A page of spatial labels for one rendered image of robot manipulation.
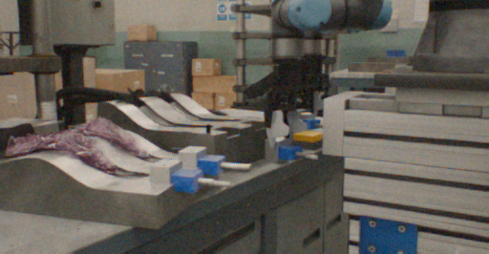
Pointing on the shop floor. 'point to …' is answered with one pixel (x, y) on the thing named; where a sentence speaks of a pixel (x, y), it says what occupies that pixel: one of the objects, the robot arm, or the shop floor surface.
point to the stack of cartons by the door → (212, 84)
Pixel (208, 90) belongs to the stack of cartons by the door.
